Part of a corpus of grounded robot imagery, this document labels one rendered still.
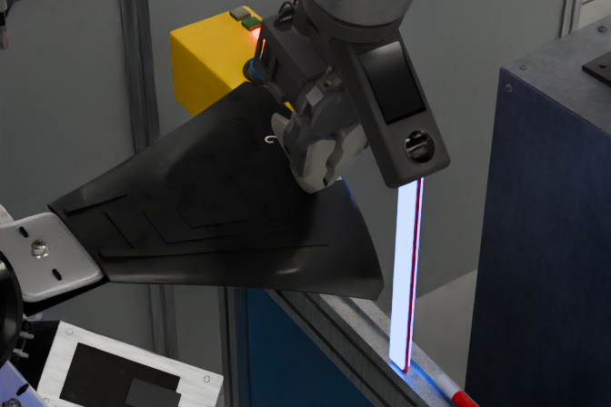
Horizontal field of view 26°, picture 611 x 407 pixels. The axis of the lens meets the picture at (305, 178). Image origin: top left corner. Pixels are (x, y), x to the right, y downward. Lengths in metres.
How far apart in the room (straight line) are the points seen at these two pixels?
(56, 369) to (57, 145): 0.83
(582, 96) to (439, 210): 1.02
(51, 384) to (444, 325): 1.60
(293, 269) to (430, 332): 1.59
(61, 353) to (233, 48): 0.45
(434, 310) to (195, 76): 1.32
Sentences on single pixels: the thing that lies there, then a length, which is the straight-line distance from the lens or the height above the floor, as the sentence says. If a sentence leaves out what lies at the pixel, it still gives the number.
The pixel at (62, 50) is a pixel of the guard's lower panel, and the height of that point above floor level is 0.86.
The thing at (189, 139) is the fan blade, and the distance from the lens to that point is 1.08.
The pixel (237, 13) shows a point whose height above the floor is 1.08.
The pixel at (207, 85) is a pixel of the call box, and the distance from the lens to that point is 1.39.
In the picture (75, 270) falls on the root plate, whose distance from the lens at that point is 0.97.
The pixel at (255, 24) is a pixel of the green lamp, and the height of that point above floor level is 1.08.
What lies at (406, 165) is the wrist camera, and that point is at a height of 1.28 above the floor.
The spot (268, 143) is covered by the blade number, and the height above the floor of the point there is 1.18.
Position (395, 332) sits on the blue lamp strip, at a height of 0.91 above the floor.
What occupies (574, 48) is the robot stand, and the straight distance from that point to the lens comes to 1.56.
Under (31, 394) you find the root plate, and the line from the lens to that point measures 1.02.
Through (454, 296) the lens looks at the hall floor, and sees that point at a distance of 2.67.
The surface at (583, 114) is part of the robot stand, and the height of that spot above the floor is 1.00.
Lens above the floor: 1.84
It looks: 39 degrees down
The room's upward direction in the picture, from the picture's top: straight up
